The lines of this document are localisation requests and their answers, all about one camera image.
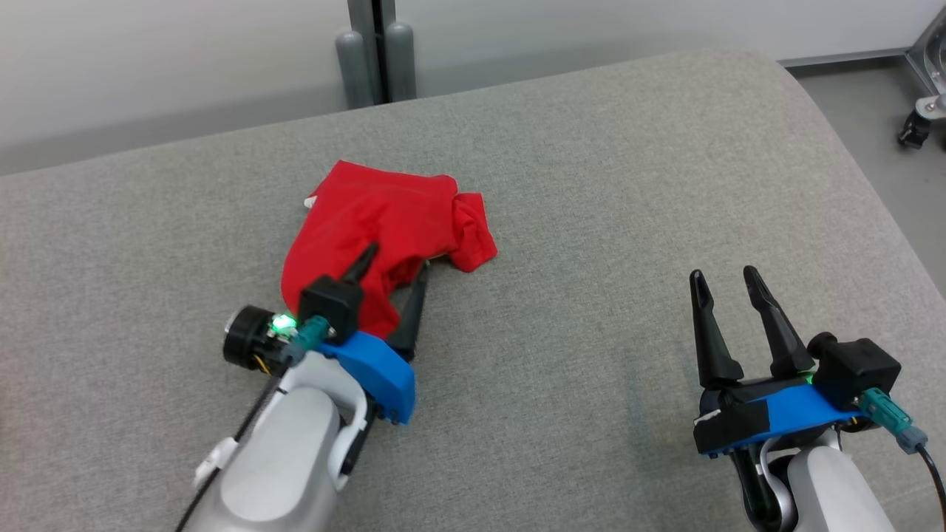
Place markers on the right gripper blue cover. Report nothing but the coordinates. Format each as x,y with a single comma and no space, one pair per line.
798,410

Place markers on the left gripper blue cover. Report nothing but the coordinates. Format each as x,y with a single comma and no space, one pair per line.
377,369

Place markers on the red shorts with white band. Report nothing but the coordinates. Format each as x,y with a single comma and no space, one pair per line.
369,214

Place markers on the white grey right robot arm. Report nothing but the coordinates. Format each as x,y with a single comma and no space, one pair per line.
835,488

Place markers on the black caster wheel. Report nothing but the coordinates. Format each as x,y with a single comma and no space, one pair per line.
915,131

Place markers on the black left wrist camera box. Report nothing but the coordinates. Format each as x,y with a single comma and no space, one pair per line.
330,303

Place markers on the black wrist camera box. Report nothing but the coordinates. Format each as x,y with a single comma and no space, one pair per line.
861,369
330,303

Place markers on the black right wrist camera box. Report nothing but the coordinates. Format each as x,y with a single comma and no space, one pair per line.
861,369

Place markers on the grey cylinder post foot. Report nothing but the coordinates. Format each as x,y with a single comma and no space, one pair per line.
353,74
400,66

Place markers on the grey partition post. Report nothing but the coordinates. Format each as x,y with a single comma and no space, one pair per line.
361,15

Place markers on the aluminium frame stand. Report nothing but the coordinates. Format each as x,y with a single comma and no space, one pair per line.
933,59

